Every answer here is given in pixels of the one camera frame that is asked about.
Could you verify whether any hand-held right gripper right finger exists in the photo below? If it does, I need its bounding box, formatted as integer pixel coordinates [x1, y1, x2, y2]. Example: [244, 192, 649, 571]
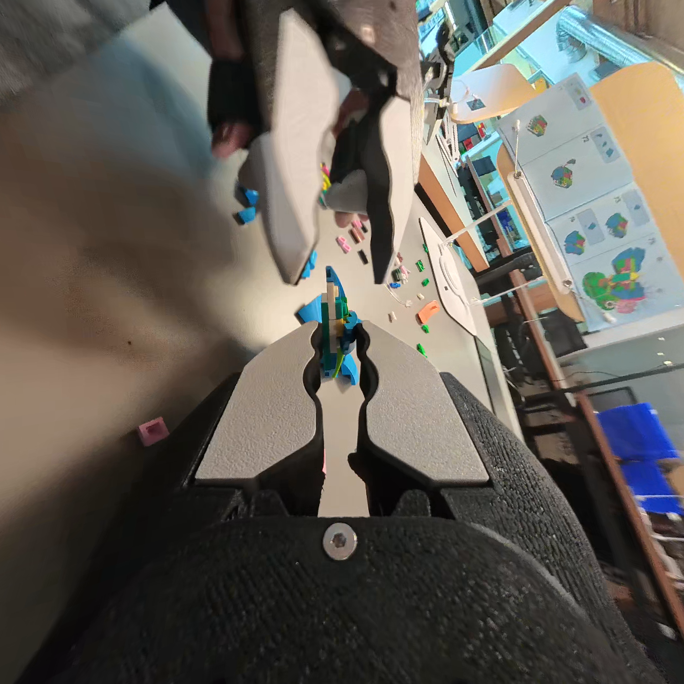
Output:
[355, 321, 490, 488]

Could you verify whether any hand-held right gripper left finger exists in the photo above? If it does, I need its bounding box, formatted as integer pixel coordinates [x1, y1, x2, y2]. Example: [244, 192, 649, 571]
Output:
[195, 320, 325, 488]

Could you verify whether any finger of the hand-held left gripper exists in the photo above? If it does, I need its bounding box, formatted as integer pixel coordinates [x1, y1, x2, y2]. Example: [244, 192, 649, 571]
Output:
[237, 10, 341, 285]
[327, 95, 421, 285]

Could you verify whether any blue multicoloured lego assembly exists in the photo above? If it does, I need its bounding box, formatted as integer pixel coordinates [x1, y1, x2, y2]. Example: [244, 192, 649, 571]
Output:
[296, 265, 365, 387]

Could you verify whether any scatter of small lego pieces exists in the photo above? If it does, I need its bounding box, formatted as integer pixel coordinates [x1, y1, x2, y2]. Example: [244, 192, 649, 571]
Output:
[335, 221, 432, 359]

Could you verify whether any pink square lego brick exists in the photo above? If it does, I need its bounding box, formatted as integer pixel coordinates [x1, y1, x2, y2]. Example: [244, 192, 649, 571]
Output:
[137, 416, 170, 446]

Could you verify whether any lego instruction booklet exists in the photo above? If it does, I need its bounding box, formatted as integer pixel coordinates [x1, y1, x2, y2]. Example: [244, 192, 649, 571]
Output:
[496, 74, 663, 333]

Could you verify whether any person's left hand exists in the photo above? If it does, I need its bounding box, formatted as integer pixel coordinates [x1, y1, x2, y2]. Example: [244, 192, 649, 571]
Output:
[204, 0, 371, 229]

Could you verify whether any group of blue slope bricks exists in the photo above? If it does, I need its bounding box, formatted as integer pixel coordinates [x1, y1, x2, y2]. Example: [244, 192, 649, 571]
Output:
[232, 183, 319, 282]

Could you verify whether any curved pale wooden panel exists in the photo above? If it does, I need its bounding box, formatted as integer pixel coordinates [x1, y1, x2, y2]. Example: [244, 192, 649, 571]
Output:
[450, 63, 547, 125]

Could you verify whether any brown wooden beam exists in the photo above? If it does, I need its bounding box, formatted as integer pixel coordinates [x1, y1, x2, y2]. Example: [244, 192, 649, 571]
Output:
[510, 267, 684, 639]

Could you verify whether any blue plastic crate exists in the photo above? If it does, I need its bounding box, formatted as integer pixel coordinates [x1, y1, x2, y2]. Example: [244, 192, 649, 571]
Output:
[595, 402, 670, 461]
[619, 458, 684, 517]

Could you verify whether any tan wooden panel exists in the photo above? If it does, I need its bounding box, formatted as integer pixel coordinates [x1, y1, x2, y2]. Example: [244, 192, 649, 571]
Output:
[588, 61, 684, 280]

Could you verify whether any black cable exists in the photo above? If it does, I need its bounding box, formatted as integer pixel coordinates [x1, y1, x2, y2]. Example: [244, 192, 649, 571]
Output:
[555, 362, 684, 392]

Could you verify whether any silver flexible duct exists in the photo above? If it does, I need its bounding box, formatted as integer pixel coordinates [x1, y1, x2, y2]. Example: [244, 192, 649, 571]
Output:
[555, 4, 684, 77]

